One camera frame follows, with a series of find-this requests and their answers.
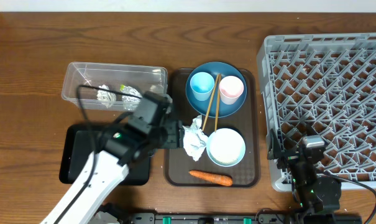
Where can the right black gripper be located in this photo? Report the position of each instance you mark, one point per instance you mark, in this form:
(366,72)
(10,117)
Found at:
(276,152)

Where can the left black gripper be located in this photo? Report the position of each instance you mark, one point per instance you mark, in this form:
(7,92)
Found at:
(176,139)

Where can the large white tissue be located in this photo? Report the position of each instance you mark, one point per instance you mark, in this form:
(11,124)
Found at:
(194,140)

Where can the foil snack wrapper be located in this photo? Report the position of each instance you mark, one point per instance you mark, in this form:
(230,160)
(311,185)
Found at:
(131,97)

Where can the light blue rice bowl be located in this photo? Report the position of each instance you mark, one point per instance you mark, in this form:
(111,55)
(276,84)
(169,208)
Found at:
(225,147)

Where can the small white tissue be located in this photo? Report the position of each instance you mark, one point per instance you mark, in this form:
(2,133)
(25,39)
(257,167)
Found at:
(106,98)

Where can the orange carrot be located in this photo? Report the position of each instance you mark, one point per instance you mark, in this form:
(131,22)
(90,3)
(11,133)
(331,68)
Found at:
(213,178)

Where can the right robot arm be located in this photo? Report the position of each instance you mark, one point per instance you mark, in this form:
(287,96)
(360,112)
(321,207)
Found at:
(318,196)

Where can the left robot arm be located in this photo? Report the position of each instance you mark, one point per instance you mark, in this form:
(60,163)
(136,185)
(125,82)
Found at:
(120,146)

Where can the grey dishwasher rack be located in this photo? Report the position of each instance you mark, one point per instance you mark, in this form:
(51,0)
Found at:
(327,81)

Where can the dark blue plate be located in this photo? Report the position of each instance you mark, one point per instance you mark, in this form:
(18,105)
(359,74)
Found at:
(216,89)

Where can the brown serving tray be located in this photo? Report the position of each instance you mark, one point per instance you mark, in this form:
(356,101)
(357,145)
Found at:
(177,163)

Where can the light blue cup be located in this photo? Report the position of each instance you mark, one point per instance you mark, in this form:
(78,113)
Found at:
(202,85)

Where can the clear plastic bin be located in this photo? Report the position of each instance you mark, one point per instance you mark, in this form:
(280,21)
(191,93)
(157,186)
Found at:
(142,78)

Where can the left wooden chopstick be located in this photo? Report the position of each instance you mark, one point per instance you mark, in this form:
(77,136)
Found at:
(210,101)

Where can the pink cup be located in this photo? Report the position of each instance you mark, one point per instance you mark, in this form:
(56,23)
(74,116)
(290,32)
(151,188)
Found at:
(231,88)

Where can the black plastic tray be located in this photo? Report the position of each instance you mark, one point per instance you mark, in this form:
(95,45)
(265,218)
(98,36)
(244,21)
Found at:
(75,154)

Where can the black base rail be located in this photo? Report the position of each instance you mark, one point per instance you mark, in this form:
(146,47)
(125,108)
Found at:
(151,218)

